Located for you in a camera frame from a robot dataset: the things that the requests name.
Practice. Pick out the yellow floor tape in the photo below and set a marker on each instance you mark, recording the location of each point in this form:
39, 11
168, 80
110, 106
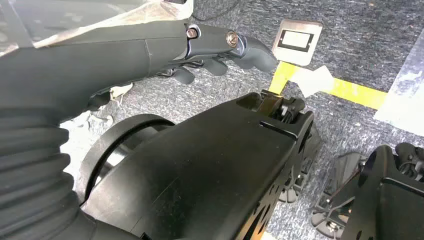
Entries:
357, 92

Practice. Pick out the plastic film covered base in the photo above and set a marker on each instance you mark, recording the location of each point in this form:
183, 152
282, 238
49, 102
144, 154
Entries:
407, 99

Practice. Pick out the black robot left leg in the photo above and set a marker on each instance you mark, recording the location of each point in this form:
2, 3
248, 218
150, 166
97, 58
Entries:
198, 165

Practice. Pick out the steel floor socket plate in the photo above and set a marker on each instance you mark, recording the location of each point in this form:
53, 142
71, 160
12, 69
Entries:
296, 41

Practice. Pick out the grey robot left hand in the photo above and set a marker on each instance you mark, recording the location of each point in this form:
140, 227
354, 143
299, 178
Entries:
99, 63

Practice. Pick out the white paper scrap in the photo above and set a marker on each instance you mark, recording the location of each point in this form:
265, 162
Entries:
313, 81

